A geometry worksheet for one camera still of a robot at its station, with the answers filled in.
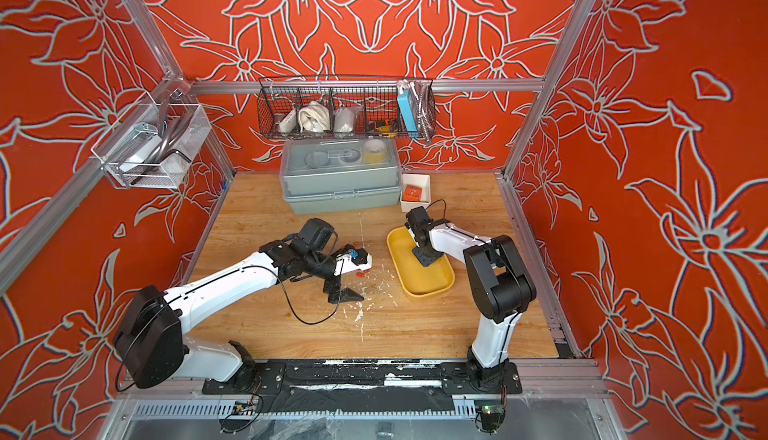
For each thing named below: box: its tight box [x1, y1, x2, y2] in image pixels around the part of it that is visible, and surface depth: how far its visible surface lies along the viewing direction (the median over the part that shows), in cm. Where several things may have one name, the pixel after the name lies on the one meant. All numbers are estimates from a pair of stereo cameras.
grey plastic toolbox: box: [280, 138, 403, 215], surface depth 101 cm
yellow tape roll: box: [363, 139, 387, 165], surface depth 105 cm
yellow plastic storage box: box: [386, 226, 455, 298], surface depth 92 cm
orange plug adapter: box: [402, 184, 423, 202], surface depth 108 cm
